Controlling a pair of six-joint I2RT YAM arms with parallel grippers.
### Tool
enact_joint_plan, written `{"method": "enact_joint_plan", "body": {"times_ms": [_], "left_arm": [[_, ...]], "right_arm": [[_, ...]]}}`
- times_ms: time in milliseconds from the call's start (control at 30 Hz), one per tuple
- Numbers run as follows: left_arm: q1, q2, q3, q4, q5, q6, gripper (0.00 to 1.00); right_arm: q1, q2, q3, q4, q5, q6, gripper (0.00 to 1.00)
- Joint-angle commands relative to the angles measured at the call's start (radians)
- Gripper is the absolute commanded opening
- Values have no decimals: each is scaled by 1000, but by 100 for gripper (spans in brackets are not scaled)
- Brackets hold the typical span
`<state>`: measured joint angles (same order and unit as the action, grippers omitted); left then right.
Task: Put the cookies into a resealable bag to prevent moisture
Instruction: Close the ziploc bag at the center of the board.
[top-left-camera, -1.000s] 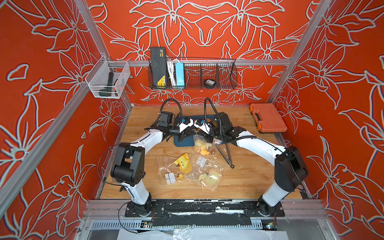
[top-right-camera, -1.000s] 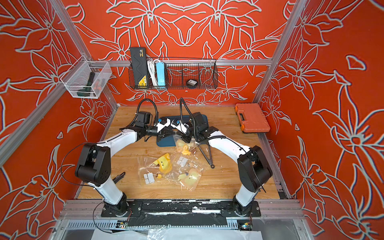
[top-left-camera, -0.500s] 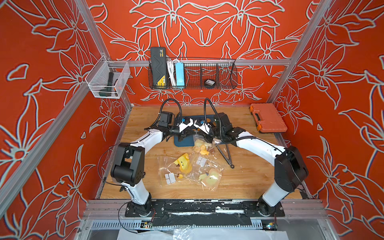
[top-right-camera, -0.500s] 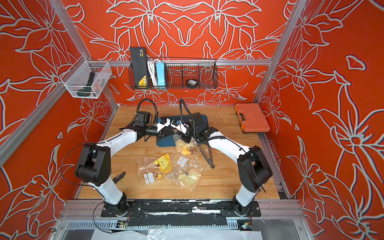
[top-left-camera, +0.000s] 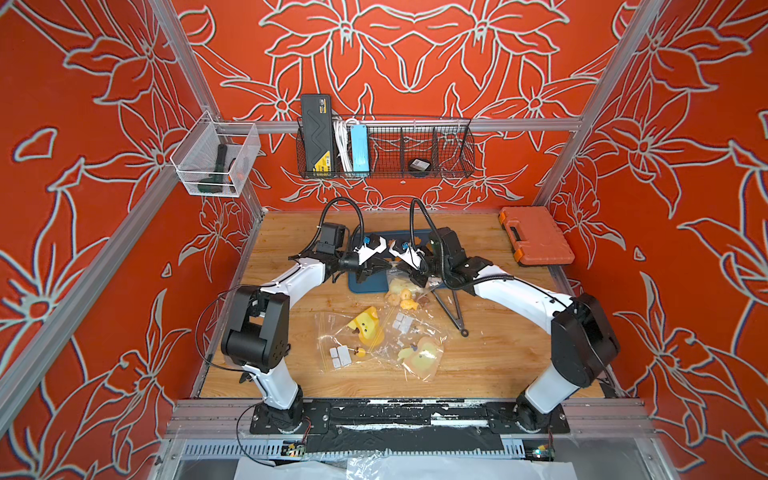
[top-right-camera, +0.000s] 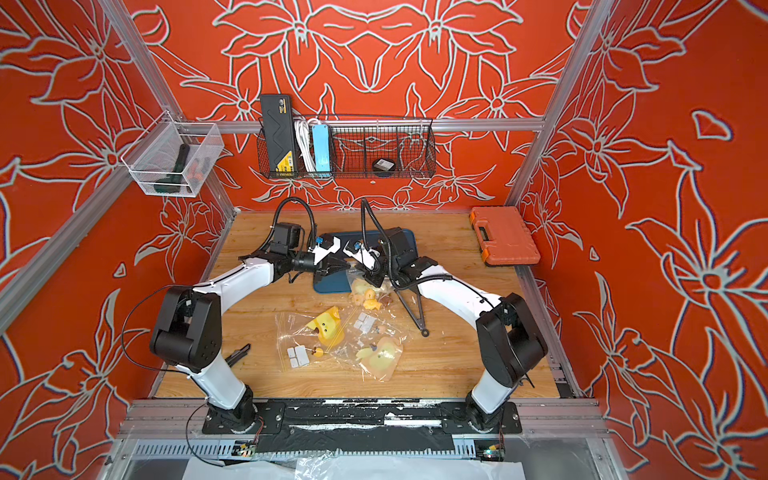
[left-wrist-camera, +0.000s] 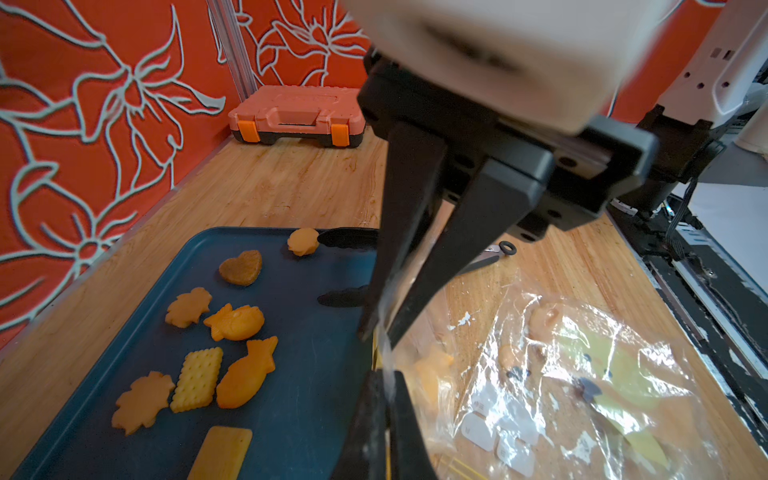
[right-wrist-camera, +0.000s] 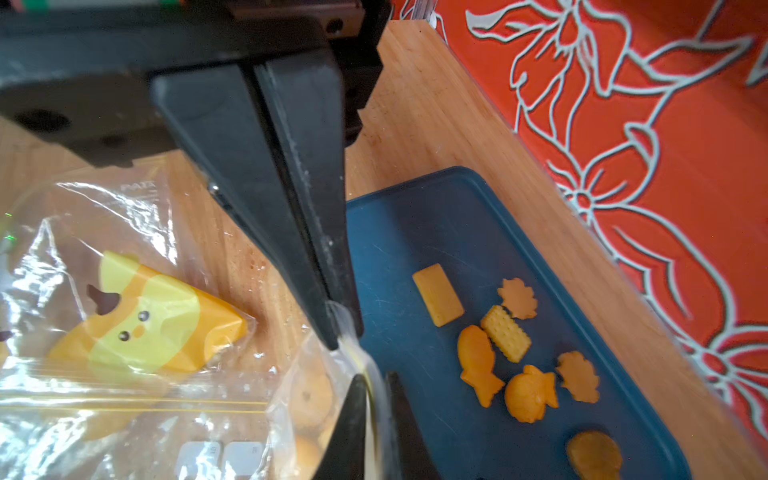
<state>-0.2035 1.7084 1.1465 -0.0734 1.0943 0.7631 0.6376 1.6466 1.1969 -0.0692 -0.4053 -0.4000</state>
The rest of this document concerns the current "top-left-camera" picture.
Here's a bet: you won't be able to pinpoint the dark blue tray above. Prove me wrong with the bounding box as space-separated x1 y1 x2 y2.
347 227 445 294

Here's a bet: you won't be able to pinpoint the black metal tongs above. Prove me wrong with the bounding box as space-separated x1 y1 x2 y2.
432 290 469 338

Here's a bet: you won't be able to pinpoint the clear bag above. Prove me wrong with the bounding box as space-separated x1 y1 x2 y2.
381 312 446 381

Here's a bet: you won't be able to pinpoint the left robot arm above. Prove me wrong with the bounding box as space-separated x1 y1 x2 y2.
220 196 389 433

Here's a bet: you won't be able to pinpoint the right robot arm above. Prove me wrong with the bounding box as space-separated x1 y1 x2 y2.
390 199 620 433

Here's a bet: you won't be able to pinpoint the bag with yellow duck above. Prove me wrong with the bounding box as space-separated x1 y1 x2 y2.
315 306 392 372

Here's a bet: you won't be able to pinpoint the orange tool case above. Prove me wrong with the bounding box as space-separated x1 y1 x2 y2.
498 206 575 266

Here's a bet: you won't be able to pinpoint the light blue power bank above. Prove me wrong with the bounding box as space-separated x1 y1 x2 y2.
350 124 370 175

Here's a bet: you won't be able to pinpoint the black box in basket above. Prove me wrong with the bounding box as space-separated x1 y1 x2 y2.
300 94 336 177

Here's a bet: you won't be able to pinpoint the black wire wall basket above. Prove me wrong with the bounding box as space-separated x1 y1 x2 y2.
296 115 476 180

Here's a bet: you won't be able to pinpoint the white coiled cable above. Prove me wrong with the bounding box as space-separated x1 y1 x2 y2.
333 118 356 175

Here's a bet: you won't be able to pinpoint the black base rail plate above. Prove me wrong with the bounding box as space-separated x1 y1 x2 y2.
249 398 541 455

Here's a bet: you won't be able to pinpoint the dark green screwdriver handle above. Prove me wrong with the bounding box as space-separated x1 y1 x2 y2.
197 143 228 194

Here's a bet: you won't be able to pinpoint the clear acrylic wall bin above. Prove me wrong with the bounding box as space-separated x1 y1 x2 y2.
171 111 261 198

